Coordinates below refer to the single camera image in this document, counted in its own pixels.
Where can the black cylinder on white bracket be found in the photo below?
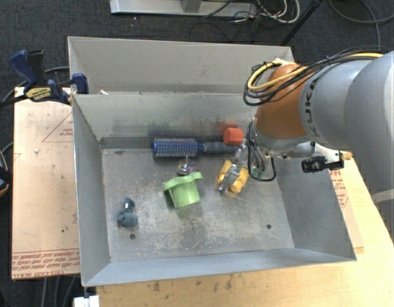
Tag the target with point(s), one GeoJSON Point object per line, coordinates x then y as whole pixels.
{"type": "Point", "coordinates": [315, 164]}

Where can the yellow toy food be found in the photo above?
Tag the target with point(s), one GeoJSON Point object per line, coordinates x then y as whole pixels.
{"type": "Point", "coordinates": [240, 184]}

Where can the brown cardboard board, red print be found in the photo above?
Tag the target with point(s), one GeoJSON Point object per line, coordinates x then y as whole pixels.
{"type": "Point", "coordinates": [43, 184]}

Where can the green plastic cup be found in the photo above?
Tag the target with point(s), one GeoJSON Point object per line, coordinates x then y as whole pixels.
{"type": "Point", "coordinates": [183, 190]}

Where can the small multicoloured spinning top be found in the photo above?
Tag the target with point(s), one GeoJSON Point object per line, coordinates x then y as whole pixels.
{"type": "Point", "coordinates": [183, 169]}

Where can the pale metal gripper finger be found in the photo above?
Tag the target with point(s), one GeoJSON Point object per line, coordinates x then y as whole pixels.
{"type": "Point", "coordinates": [235, 175]}
{"type": "Point", "coordinates": [225, 181]}

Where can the red-orange plastic cap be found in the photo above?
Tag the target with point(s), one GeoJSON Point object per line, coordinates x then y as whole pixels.
{"type": "Point", "coordinates": [233, 136]}

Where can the grey metal bin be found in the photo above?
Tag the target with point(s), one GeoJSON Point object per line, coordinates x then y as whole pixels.
{"type": "Point", "coordinates": [197, 216]}

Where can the grey-blue toy animal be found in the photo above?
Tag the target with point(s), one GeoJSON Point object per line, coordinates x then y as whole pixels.
{"type": "Point", "coordinates": [126, 217]}

